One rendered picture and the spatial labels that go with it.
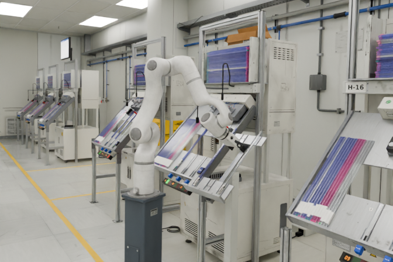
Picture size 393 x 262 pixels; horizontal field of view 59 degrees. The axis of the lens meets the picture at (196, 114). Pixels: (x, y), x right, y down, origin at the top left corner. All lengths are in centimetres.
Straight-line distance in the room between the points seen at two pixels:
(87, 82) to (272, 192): 479
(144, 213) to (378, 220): 117
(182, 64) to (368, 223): 116
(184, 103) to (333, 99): 159
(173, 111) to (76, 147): 332
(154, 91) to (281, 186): 140
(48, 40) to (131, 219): 922
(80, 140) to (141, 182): 489
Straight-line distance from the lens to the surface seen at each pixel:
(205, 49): 305
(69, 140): 683
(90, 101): 688
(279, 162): 443
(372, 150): 187
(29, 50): 1086
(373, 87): 202
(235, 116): 252
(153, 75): 192
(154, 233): 215
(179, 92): 389
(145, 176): 204
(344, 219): 168
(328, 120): 396
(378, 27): 214
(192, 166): 250
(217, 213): 273
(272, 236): 296
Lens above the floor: 128
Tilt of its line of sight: 3 degrees down
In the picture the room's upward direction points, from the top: 1 degrees clockwise
